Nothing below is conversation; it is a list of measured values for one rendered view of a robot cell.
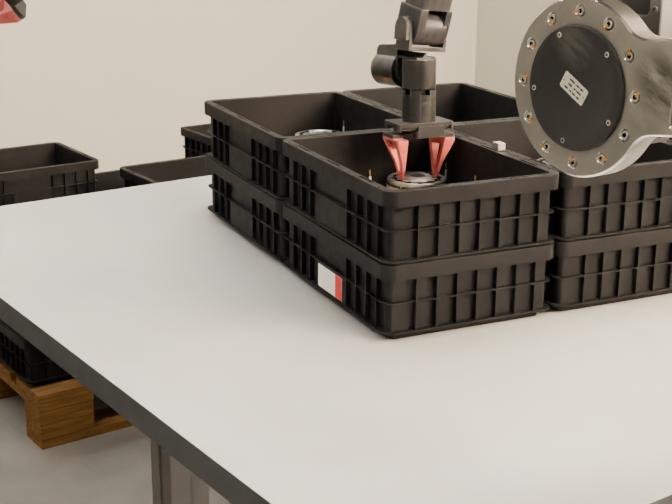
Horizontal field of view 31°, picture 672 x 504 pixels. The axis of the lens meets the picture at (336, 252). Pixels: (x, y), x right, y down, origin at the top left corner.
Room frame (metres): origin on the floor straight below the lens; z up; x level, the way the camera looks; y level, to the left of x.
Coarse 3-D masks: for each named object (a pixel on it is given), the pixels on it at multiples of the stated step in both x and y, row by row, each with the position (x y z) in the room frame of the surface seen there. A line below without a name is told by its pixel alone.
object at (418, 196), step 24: (288, 144) 1.97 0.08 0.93; (480, 144) 1.98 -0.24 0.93; (312, 168) 1.88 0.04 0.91; (336, 168) 1.80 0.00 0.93; (360, 192) 1.73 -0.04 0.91; (384, 192) 1.66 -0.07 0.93; (408, 192) 1.66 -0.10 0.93; (432, 192) 1.68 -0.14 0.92; (456, 192) 1.70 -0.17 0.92; (480, 192) 1.71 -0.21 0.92; (504, 192) 1.73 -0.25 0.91; (528, 192) 1.75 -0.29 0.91
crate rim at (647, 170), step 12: (504, 120) 2.19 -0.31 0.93; (516, 120) 2.19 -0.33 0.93; (456, 132) 2.08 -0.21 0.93; (492, 144) 1.98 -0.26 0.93; (660, 144) 2.01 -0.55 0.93; (552, 168) 1.81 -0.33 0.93; (636, 168) 1.83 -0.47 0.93; (648, 168) 1.84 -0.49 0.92; (660, 168) 1.85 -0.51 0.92; (564, 180) 1.78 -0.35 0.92; (576, 180) 1.79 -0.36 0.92; (588, 180) 1.79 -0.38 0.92; (600, 180) 1.80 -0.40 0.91; (612, 180) 1.81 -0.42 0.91; (624, 180) 1.82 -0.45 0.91; (636, 180) 1.83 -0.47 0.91
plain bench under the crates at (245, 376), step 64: (128, 192) 2.53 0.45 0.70; (192, 192) 2.54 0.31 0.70; (0, 256) 2.07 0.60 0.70; (64, 256) 2.07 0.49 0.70; (128, 256) 2.07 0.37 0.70; (192, 256) 2.08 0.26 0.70; (256, 256) 2.08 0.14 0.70; (64, 320) 1.74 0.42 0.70; (128, 320) 1.74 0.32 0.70; (192, 320) 1.75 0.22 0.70; (256, 320) 1.75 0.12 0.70; (320, 320) 1.75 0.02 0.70; (512, 320) 1.76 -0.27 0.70; (576, 320) 1.76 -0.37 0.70; (640, 320) 1.76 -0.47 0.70; (128, 384) 1.50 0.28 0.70; (192, 384) 1.50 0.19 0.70; (256, 384) 1.50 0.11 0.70; (320, 384) 1.51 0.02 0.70; (384, 384) 1.51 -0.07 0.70; (448, 384) 1.51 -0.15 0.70; (512, 384) 1.51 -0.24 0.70; (576, 384) 1.51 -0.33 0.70; (640, 384) 1.51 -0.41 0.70; (192, 448) 1.32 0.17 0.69; (256, 448) 1.31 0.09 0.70; (320, 448) 1.31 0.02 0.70; (384, 448) 1.32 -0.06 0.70; (448, 448) 1.32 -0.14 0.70; (512, 448) 1.32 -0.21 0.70; (576, 448) 1.32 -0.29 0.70; (640, 448) 1.32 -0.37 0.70
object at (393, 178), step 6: (390, 174) 2.04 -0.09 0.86; (396, 174) 2.05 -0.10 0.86; (390, 180) 2.00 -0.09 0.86; (396, 180) 2.01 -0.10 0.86; (402, 180) 2.00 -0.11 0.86; (408, 180) 2.00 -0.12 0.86; (426, 180) 2.00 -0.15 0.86; (432, 180) 2.00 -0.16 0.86; (438, 180) 2.01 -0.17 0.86; (444, 180) 2.00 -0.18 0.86; (402, 186) 1.98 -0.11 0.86; (408, 186) 1.98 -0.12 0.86; (414, 186) 1.97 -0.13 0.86; (420, 186) 1.97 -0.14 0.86
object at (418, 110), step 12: (408, 96) 2.00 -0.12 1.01; (420, 96) 2.00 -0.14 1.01; (432, 96) 2.01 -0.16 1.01; (408, 108) 2.00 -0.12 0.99; (420, 108) 2.00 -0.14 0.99; (432, 108) 2.01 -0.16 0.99; (396, 120) 2.02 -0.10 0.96; (408, 120) 2.00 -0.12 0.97; (420, 120) 1.99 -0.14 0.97; (432, 120) 2.00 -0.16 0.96; (444, 120) 2.02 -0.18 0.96
